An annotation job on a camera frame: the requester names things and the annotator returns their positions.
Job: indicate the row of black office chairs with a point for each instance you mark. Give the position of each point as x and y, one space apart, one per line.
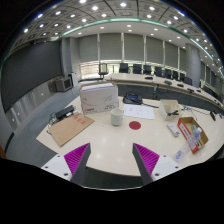
137 68

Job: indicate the white open desk organizer box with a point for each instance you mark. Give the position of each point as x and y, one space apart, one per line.
165 111

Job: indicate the round ceiling lights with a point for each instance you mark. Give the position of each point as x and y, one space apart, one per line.
95 7

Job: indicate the flat round red coaster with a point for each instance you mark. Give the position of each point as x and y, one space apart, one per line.
135 125

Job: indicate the white ceramic mug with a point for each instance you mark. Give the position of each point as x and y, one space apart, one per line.
117 117

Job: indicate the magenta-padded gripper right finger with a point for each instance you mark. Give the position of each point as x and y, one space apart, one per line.
148 160

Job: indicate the grey boxy monitor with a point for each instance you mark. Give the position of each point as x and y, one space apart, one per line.
63 84

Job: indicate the brown paper envelope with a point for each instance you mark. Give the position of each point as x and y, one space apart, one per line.
68 128

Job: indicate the black desk phone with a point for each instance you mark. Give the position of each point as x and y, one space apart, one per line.
132 98

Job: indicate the long curved conference desk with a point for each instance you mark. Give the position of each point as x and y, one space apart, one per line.
133 79

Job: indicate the white printed paper sheet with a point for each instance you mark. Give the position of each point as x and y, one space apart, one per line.
138 111

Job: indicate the cardboard box with red lid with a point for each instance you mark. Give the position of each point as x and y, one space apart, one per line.
188 125

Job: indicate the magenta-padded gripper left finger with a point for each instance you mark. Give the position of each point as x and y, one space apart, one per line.
75 160

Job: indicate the black pen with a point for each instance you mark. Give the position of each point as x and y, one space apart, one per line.
173 113

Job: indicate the white copy paper carton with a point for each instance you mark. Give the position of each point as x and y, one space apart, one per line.
98 98

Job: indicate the white remote control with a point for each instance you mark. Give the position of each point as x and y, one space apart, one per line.
173 129

